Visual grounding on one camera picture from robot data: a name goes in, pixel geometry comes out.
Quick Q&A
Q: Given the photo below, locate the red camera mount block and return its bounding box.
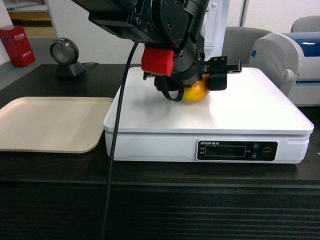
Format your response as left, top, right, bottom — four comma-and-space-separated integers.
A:
141, 47, 175, 77

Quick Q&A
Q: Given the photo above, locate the red fire extinguisher box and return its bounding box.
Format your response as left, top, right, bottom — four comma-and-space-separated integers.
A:
0, 25, 36, 68

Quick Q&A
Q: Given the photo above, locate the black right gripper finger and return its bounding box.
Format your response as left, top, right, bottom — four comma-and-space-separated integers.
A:
204, 56, 242, 91

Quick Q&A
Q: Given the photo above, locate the black slatted checkout counter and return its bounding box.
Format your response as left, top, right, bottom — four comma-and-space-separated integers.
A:
0, 63, 320, 240

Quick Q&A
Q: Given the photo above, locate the white blue label printer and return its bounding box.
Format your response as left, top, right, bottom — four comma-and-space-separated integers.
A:
249, 32, 320, 107

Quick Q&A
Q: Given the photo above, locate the white checkout scale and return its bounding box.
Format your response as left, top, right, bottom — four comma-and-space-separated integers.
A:
113, 67, 314, 164

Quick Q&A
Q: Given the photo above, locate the beige plastic tray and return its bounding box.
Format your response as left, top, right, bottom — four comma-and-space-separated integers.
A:
0, 97, 113, 154

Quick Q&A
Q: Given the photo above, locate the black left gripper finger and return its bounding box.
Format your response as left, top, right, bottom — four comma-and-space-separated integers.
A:
154, 76, 193, 102

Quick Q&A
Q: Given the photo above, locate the grey chair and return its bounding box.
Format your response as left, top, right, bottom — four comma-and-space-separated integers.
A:
222, 26, 271, 66
290, 15, 320, 33

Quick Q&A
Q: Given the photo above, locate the grey chair far right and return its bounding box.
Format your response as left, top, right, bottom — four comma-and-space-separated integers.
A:
290, 15, 320, 33

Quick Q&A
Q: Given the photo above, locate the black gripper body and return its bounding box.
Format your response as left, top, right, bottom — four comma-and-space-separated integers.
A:
144, 37, 204, 85

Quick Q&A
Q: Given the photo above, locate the black barcode scanner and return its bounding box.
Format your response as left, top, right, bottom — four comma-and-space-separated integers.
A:
49, 37, 86, 80

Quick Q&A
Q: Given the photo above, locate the red yellow mango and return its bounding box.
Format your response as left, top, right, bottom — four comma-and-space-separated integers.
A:
182, 74, 210, 103

